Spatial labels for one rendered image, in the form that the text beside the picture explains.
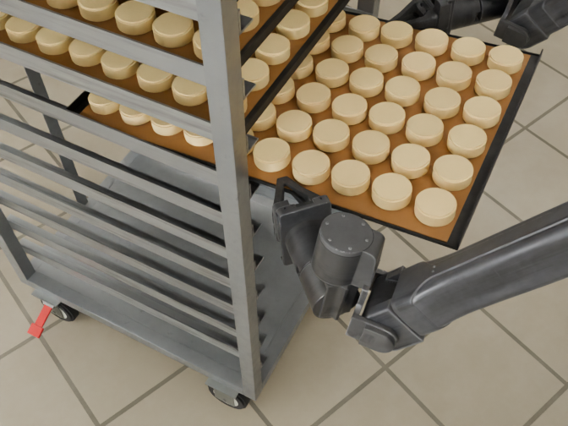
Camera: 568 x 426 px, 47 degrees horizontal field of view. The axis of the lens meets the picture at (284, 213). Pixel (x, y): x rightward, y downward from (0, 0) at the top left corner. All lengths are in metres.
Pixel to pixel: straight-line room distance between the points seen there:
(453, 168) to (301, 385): 0.86
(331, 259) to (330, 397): 0.92
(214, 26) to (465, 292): 0.36
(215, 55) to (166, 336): 0.91
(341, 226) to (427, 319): 0.13
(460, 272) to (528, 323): 1.11
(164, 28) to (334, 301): 0.38
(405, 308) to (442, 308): 0.04
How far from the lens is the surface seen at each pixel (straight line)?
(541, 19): 1.14
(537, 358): 1.73
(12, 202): 1.42
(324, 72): 1.00
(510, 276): 0.65
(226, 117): 0.75
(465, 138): 0.91
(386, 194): 0.82
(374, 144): 0.88
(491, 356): 1.70
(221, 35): 0.68
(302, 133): 0.91
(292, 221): 0.78
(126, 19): 0.86
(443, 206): 0.82
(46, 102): 1.04
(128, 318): 1.54
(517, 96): 1.01
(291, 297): 1.53
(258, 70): 0.90
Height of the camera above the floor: 1.46
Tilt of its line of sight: 52 degrees down
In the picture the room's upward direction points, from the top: straight up
